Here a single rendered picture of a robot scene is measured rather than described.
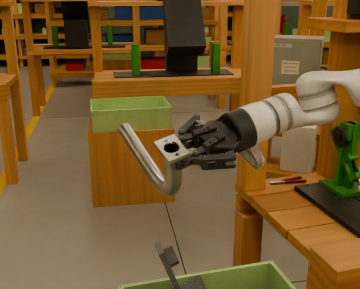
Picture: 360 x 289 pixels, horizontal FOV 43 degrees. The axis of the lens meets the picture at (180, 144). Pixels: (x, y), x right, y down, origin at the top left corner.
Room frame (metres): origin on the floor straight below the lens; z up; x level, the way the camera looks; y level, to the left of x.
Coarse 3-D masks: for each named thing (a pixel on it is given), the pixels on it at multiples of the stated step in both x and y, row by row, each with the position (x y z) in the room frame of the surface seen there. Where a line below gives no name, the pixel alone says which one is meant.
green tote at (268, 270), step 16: (208, 272) 1.00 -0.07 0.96; (224, 272) 1.01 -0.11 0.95; (240, 272) 1.02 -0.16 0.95; (256, 272) 1.04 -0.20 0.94; (272, 272) 1.03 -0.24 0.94; (128, 288) 0.94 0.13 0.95; (144, 288) 0.96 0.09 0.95; (160, 288) 0.97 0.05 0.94; (208, 288) 1.00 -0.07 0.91; (224, 288) 1.01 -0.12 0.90; (240, 288) 1.02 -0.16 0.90; (256, 288) 1.04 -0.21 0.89; (272, 288) 1.03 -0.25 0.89; (288, 288) 0.95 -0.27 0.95
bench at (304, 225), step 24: (240, 192) 1.71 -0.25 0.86; (264, 192) 1.67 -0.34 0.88; (288, 192) 1.67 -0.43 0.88; (240, 216) 1.70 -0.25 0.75; (264, 216) 1.51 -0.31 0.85; (288, 216) 1.46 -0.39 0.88; (312, 216) 1.46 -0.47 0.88; (240, 240) 1.69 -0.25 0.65; (288, 240) 1.35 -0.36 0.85; (312, 240) 1.30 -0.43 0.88; (336, 240) 1.30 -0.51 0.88; (240, 264) 1.68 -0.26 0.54
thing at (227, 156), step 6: (204, 156) 0.71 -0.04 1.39; (210, 156) 0.71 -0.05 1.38; (216, 156) 0.71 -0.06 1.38; (222, 156) 0.71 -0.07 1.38; (228, 156) 0.71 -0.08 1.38; (234, 156) 0.71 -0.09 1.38; (216, 162) 0.71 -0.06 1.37; (222, 162) 0.71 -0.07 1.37; (204, 168) 0.71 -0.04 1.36; (210, 168) 0.71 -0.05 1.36; (216, 168) 0.71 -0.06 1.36; (222, 168) 0.71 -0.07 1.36; (228, 168) 0.71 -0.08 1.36
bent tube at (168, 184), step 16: (128, 128) 0.94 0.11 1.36; (128, 144) 0.91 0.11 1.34; (160, 144) 0.72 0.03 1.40; (176, 144) 0.73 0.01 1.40; (144, 160) 0.86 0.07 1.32; (176, 160) 0.70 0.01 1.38; (160, 176) 0.82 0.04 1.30; (176, 176) 0.73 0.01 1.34; (160, 192) 0.79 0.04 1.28; (176, 192) 0.76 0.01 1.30
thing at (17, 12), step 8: (16, 0) 10.27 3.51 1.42; (16, 8) 10.25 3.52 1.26; (32, 8) 10.69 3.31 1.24; (40, 8) 10.41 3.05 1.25; (0, 16) 10.16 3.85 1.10; (16, 16) 10.21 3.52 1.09; (32, 16) 10.26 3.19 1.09; (40, 16) 10.29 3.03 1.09; (56, 16) 10.34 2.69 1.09; (16, 24) 10.25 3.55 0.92; (16, 32) 10.28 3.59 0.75; (24, 40) 10.73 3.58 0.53; (24, 48) 10.32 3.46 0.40; (0, 56) 10.19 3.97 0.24; (24, 56) 10.22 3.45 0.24; (48, 56) 10.30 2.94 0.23; (56, 56) 10.33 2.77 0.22; (64, 56) 10.36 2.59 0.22; (72, 56) 10.38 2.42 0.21; (80, 56) 10.41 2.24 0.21; (88, 56) 10.44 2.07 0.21; (88, 64) 10.48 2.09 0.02
